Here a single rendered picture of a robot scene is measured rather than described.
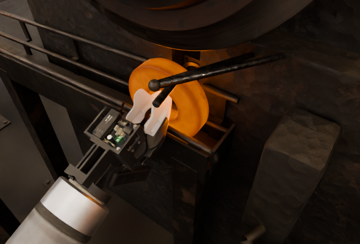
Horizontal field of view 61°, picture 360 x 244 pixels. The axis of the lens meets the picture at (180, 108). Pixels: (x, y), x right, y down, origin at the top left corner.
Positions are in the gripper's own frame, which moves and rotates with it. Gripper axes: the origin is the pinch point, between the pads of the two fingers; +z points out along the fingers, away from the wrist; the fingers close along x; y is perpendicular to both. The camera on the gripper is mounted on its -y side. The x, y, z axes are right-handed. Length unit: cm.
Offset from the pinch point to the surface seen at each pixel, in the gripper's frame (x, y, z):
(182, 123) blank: -4.5, -2.4, -2.0
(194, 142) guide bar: -8.3, -2.2, -4.2
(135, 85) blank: 5.7, 1.3, -1.0
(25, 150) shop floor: 82, -71, -24
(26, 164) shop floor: 76, -69, -28
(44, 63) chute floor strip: 43.5, -12.4, -1.2
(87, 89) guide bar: 17.8, -3.2, -4.7
